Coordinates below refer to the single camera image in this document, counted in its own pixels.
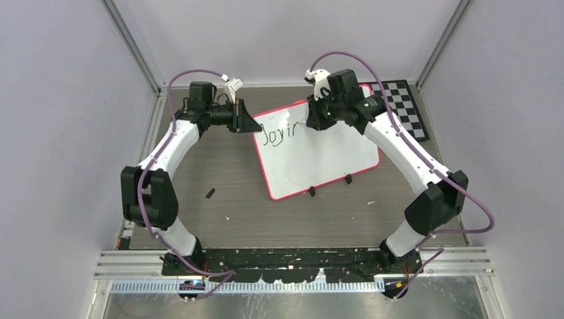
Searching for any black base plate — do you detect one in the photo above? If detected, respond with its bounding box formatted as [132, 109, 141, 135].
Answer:
[195, 248, 421, 284]

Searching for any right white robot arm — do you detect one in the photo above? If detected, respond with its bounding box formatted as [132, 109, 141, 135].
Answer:
[305, 69, 468, 273]

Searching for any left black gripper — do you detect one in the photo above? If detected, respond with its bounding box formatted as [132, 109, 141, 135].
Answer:
[207, 98, 262, 134]

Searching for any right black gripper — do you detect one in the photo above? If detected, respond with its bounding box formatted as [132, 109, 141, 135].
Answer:
[308, 89, 345, 130]

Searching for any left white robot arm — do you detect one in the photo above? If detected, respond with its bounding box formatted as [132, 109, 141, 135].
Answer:
[120, 78, 261, 275]

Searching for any slotted cable duct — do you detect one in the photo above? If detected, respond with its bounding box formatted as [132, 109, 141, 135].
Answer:
[110, 278, 385, 294]

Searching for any black white checkerboard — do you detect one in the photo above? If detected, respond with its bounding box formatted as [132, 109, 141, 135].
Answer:
[382, 80, 430, 142]

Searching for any pink framed whiteboard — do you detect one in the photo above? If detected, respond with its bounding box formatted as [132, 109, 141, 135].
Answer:
[253, 102, 380, 201]

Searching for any black marker cap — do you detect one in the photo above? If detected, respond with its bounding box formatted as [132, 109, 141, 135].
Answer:
[205, 188, 215, 199]

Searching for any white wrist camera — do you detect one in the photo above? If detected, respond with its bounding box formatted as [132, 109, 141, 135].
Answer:
[223, 78, 244, 103]
[305, 68, 331, 100]

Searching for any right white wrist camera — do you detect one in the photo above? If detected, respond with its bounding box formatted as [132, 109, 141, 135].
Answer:
[305, 68, 331, 100]

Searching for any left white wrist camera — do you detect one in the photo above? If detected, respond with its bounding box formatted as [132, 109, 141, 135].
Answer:
[223, 78, 244, 103]

